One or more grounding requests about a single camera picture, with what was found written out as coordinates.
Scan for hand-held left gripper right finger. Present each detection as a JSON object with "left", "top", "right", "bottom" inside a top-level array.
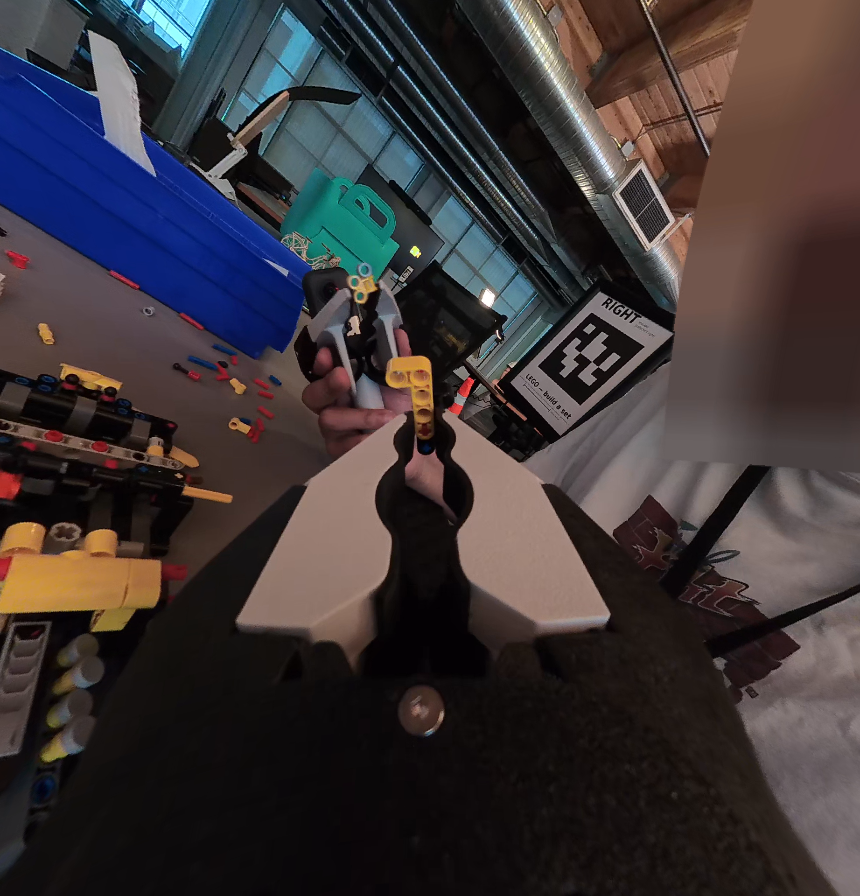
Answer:
[{"left": 438, "top": 413, "right": 610, "bottom": 662}]

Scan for white paper slip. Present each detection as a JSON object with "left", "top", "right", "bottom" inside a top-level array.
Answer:
[{"left": 87, "top": 30, "right": 158, "bottom": 178}]

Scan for metal air duct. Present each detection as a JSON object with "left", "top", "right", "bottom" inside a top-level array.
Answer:
[{"left": 458, "top": 0, "right": 683, "bottom": 312}]

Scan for lego car model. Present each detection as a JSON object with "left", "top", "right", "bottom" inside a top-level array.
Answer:
[{"left": 0, "top": 362, "right": 235, "bottom": 872}]

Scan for square code card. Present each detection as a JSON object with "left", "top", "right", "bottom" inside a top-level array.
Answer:
[{"left": 507, "top": 282, "right": 676, "bottom": 443}]

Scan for teal container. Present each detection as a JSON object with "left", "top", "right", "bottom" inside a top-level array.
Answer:
[{"left": 280, "top": 167, "right": 401, "bottom": 279}]

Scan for person's right hand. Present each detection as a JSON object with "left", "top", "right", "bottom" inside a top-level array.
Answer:
[{"left": 301, "top": 328, "right": 453, "bottom": 525}]

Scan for blue plastic bin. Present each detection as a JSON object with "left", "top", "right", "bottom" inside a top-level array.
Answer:
[{"left": 0, "top": 38, "right": 313, "bottom": 359}]

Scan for yellow lego angled beam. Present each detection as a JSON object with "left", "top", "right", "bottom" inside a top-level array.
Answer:
[{"left": 385, "top": 355, "right": 439, "bottom": 442}]

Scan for black lanyard strap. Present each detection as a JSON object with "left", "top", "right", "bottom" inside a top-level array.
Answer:
[{"left": 657, "top": 465, "right": 860, "bottom": 659}]

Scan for miniature bicycle model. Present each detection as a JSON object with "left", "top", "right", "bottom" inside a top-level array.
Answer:
[{"left": 281, "top": 233, "right": 341, "bottom": 272}]

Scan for air vent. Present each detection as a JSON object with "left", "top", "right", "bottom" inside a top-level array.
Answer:
[{"left": 613, "top": 159, "right": 677, "bottom": 249}]

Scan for black monitor screen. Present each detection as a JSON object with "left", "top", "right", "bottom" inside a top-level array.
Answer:
[{"left": 353, "top": 164, "right": 447, "bottom": 286}]

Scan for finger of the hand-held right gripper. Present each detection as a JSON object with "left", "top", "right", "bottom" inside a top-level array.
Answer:
[
  {"left": 309, "top": 288, "right": 366, "bottom": 389},
  {"left": 372, "top": 282, "right": 404, "bottom": 366}
]

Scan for scattered small lego pieces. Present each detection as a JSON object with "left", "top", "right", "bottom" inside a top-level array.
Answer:
[{"left": 0, "top": 216, "right": 285, "bottom": 445}]

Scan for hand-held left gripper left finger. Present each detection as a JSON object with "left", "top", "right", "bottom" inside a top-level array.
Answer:
[{"left": 235, "top": 413, "right": 411, "bottom": 662}]

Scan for desk lamp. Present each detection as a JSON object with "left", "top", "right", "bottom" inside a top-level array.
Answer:
[{"left": 190, "top": 84, "right": 362, "bottom": 205}]

